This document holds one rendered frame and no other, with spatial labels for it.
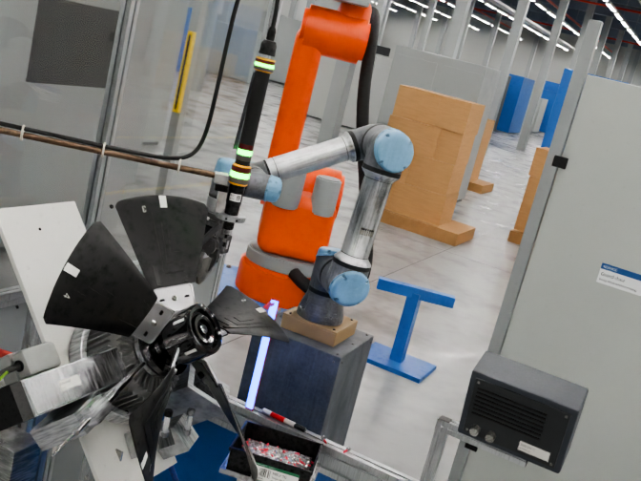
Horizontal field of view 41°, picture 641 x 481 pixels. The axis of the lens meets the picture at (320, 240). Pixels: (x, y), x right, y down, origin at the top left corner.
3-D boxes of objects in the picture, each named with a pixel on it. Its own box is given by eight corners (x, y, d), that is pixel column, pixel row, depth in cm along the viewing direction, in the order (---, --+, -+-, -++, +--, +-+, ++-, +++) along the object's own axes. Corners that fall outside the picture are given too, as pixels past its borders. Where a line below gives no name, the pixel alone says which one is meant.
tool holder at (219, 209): (206, 218, 188) (216, 175, 186) (205, 210, 194) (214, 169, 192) (246, 225, 190) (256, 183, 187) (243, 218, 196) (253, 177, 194)
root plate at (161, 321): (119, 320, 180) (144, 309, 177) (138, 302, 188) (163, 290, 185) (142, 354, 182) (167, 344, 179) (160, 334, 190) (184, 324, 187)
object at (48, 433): (42, 452, 173) (28, 432, 172) (67, 427, 181) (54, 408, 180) (87, 434, 167) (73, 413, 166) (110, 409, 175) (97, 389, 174)
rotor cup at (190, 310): (131, 335, 184) (175, 315, 179) (160, 304, 197) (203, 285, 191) (166, 388, 188) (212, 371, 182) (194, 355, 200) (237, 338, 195)
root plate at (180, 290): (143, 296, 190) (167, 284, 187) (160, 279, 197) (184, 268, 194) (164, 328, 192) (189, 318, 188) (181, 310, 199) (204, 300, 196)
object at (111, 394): (143, 367, 188) (51, 462, 157) (137, 360, 187) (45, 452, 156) (150, 365, 187) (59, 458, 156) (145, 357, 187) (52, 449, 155)
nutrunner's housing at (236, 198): (219, 229, 191) (264, 25, 180) (218, 224, 194) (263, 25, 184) (237, 233, 191) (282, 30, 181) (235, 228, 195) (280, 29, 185)
